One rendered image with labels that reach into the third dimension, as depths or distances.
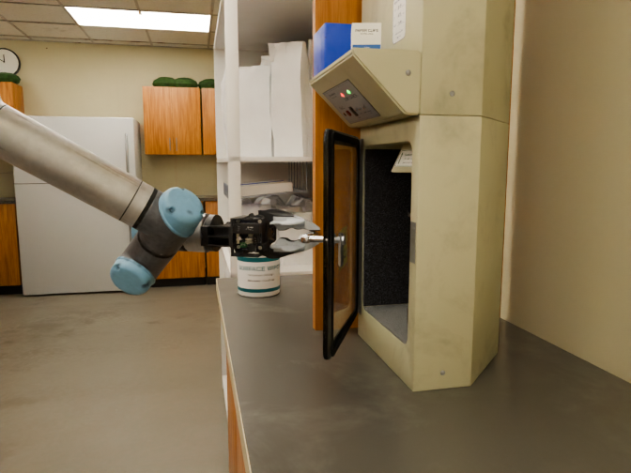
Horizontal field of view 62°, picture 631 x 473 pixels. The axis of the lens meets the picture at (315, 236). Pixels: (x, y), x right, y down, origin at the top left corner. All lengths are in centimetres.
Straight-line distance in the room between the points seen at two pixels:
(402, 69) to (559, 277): 64
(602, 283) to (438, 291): 40
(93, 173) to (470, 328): 67
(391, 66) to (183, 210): 40
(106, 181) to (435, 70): 55
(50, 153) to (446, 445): 71
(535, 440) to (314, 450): 32
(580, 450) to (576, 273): 49
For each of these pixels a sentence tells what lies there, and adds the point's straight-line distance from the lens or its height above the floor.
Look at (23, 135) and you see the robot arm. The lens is 89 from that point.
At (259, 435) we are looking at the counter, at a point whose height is 94.
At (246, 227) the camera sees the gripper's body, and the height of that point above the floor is 122.
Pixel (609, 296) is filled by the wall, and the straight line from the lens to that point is 119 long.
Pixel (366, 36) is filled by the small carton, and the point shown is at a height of 155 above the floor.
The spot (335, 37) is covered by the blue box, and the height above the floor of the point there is 157.
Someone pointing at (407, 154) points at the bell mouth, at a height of 135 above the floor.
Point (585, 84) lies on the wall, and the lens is 125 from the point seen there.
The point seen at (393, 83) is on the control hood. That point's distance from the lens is 87.
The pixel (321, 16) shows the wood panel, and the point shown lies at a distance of 125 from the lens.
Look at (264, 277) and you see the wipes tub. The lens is 156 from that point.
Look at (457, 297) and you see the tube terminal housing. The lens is 94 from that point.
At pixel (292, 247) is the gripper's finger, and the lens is 97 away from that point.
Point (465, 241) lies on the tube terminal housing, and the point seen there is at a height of 120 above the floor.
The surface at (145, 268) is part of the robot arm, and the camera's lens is 96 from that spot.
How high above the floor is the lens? 133
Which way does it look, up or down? 8 degrees down
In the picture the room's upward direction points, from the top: straight up
